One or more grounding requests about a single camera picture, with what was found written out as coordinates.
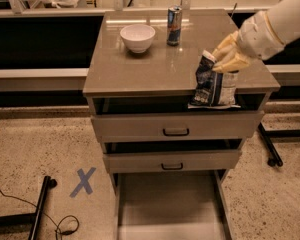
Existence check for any black stand leg left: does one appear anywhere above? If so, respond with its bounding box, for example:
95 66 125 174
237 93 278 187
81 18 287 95
0 176 57 240

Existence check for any black floor cable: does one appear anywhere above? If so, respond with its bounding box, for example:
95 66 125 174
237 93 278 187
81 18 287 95
0 178 80 240

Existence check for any top grey drawer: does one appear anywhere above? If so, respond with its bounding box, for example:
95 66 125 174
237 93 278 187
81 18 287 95
91 111 264 143

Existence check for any blue tape cross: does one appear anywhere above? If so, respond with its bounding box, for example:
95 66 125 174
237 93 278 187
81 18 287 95
70 167 96 198

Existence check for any middle grey drawer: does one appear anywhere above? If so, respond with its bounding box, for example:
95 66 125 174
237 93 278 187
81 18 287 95
103 150 241 174

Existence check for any bottom grey drawer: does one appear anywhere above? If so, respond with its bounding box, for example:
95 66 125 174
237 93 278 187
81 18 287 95
114 171 235 240

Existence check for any blue energy drink can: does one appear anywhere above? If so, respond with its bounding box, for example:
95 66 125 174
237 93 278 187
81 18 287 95
167 5 182 46

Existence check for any grey drawer cabinet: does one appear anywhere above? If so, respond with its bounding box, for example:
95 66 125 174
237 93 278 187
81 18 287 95
82 9 281 192

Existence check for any black stand leg right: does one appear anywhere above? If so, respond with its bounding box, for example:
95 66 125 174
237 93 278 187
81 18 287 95
258 123 300 167

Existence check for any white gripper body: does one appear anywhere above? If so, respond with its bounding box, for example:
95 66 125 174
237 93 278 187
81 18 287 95
237 11 285 60

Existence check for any blue chip bag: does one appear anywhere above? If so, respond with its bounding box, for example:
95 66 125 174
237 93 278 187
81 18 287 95
188 50 239 109

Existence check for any grey drawer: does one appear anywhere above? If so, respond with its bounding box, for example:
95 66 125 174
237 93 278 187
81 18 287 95
103 150 241 174
91 111 264 143
114 171 235 240

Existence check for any white ceramic bowl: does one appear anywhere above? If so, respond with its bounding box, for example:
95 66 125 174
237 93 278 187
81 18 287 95
120 24 156 53

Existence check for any black stand leg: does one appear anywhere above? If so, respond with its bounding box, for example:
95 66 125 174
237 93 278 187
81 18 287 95
0 176 57 240
258 123 300 167

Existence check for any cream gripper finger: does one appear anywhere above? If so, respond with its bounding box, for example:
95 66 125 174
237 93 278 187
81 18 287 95
213 52 251 73
213 31 239 62

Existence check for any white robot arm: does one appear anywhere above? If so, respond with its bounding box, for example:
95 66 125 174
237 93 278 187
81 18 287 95
213 0 300 73

